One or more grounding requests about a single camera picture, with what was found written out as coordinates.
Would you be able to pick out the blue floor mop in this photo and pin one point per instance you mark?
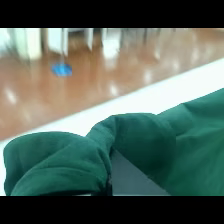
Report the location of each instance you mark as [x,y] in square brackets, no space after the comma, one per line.
[62,69]

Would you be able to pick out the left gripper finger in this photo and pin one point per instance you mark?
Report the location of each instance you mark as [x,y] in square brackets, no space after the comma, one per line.
[128,180]

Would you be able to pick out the dark green garment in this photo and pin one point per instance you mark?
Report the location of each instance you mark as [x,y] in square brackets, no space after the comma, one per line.
[60,160]

